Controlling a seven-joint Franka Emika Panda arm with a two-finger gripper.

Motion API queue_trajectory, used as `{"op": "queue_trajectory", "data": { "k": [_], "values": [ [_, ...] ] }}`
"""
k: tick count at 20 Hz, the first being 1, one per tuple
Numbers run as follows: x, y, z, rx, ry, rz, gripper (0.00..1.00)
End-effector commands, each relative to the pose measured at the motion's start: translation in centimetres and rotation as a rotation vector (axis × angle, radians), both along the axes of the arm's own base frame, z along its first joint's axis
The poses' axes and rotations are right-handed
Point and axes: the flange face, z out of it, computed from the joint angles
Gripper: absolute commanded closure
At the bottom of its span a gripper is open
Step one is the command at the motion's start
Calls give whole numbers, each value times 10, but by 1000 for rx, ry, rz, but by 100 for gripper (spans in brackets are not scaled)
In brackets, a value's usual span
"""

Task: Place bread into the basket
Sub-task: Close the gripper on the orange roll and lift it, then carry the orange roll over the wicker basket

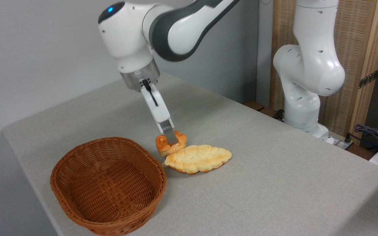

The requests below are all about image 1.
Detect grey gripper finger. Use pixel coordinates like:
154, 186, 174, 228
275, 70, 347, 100
157, 118, 179, 146

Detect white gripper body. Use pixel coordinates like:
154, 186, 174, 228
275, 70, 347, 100
140, 83, 171, 124

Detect small orange knotted bread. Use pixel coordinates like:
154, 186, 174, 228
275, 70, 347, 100
155, 130, 187, 157

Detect long pale braided bread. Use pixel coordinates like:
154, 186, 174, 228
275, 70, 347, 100
162, 144, 233, 174

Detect brown wicker basket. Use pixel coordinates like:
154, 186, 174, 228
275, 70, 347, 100
50, 137, 167, 236

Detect brown wooden ledge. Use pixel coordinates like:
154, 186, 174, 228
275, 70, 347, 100
243, 101, 285, 121

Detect black metal hinge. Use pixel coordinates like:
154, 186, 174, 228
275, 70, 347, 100
358, 69, 378, 89

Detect wooden woven screen panel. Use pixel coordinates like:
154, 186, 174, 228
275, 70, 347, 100
269, 0, 378, 145

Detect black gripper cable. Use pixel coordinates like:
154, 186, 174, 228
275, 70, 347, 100
142, 79, 159, 107

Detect tangled dark cables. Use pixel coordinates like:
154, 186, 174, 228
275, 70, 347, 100
354, 124, 378, 155

